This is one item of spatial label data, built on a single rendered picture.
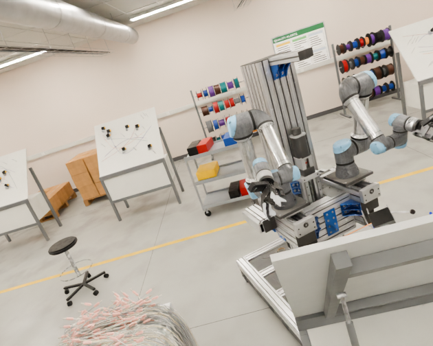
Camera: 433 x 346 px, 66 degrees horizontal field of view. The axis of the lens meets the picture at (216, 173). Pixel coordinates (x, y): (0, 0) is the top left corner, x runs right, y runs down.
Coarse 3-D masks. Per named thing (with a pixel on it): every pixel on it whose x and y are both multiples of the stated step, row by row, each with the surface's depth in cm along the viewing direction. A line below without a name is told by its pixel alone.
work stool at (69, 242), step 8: (64, 240) 399; (72, 240) 390; (56, 248) 384; (64, 248) 379; (72, 264) 399; (88, 272) 435; (104, 272) 420; (88, 280) 412; (64, 288) 414; (80, 288) 404; (72, 296) 393; (72, 304) 391
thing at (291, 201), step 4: (288, 192) 201; (292, 192) 206; (284, 196) 201; (288, 196) 201; (292, 196) 203; (288, 200) 201; (292, 200) 202; (296, 200) 205; (284, 204) 201; (288, 204) 201; (292, 204) 202; (276, 208) 205; (280, 208) 203; (284, 208) 202; (288, 208) 202
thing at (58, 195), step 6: (54, 186) 817; (60, 186) 795; (66, 186) 800; (48, 192) 775; (54, 192) 755; (60, 192) 765; (66, 192) 791; (72, 192) 821; (48, 198) 719; (54, 198) 733; (60, 198) 757; (66, 198) 781; (72, 198) 828; (54, 204) 726; (60, 204) 750; (66, 204) 773; (54, 210) 719
